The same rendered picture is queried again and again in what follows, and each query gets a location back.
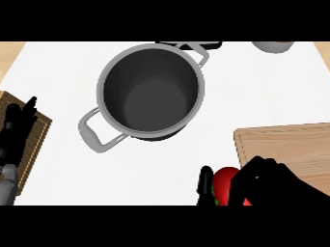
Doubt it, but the grey round bowl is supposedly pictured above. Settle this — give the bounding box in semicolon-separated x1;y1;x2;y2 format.
250;41;296;54

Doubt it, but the red tomato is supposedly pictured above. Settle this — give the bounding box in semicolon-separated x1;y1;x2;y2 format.
212;166;253;206

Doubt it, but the wooden cutting board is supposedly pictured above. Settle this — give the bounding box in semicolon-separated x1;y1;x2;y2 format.
231;122;330;206

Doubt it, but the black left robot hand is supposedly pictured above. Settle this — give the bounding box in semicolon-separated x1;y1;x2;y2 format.
0;96;39;176

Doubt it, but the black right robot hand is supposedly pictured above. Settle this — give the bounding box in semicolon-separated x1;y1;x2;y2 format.
194;155;330;206

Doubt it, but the grey metal pot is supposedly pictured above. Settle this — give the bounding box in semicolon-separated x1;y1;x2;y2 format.
78;42;211;154

